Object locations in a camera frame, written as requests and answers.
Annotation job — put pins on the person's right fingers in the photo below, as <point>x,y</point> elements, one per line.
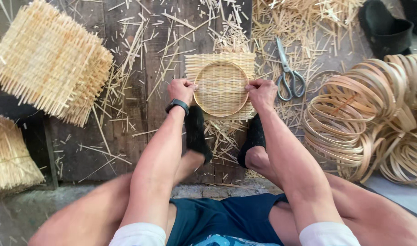
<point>254,84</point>

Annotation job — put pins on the person's leg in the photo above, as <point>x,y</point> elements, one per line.
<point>359,205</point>
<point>102,208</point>

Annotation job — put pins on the pile of bamboo hoops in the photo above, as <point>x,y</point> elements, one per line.
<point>369,116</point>

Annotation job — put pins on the white shirt sleeve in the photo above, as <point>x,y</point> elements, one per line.
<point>328,235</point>
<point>138,235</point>

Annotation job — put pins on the person's left fingers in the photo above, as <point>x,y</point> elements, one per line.
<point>188,83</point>

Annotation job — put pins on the dark blue shorts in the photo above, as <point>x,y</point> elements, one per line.
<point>225,218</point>

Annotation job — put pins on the wooden work board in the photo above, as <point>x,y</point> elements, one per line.
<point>143,92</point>

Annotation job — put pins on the person's left hand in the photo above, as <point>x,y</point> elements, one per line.
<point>179,91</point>

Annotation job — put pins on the person's right leg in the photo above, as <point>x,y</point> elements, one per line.
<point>359,205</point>

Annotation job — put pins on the steel scissors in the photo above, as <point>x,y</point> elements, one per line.
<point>287,77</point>

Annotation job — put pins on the person's right hand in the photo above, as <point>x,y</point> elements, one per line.
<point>262,93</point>

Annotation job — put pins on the square woven bamboo mat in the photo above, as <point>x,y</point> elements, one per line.
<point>219,85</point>

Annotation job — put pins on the black slipper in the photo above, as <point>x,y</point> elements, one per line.
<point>386,29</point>

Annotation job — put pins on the bundle of bamboo strips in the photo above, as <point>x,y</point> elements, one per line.
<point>8,157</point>

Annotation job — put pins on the person's left black sock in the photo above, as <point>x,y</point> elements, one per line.
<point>198,135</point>

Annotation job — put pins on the stack of woven bamboo mats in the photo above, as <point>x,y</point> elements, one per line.
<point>49,61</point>

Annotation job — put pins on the person's right black sock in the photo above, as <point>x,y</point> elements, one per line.
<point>252,140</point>

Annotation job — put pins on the black wrist watch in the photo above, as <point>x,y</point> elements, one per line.
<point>177,105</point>

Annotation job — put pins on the person's black sock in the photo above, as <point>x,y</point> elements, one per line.
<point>252,140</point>
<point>198,135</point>

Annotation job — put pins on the heap of bamboo offcuts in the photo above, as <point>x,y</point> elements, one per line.
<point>290,24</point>

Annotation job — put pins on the person's left leg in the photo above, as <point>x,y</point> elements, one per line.
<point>102,208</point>

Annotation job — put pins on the round bamboo hoop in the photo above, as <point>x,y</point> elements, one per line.
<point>221,88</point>

